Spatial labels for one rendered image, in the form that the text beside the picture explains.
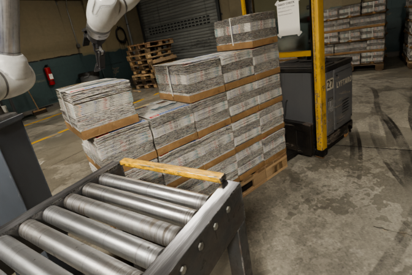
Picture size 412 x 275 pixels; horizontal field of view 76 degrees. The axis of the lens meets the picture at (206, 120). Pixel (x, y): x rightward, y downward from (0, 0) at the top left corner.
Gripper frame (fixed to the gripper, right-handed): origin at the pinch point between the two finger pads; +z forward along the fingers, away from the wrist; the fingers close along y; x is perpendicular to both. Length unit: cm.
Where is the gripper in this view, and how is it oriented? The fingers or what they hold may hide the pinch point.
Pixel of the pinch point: (91, 56)
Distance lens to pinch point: 136.6
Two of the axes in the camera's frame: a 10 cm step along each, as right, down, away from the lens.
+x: 7.6, -3.2, 5.6
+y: 4.3, 9.0, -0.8
